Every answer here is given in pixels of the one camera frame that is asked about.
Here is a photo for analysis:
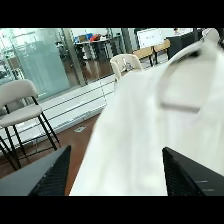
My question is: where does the white board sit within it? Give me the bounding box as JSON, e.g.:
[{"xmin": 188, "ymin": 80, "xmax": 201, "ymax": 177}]
[{"xmin": 136, "ymin": 28, "xmax": 165, "ymax": 50}]

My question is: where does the grey chair with black legs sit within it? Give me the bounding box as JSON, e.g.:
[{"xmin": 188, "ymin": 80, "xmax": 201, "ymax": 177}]
[{"xmin": 0, "ymin": 78, "xmax": 62, "ymax": 171}]

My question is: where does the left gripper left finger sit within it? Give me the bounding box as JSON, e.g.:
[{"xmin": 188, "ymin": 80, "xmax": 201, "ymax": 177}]
[{"xmin": 0, "ymin": 144, "xmax": 72, "ymax": 197}]

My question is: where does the white shirt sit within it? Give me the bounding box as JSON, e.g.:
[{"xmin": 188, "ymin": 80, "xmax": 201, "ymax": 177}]
[{"xmin": 69, "ymin": 28, "xmax": 224, "ymax": 197}]

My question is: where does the white plastic chair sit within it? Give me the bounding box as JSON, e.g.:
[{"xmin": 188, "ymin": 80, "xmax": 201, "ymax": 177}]
[{"xmin": 109, "ymin": 53, "xmax": 145, "ymax": 82}]

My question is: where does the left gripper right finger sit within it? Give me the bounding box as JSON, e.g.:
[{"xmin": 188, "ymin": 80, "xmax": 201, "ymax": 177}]
[{"xmin": 161, "ymin": 146, "xmax": 224, "ymax": 197}]

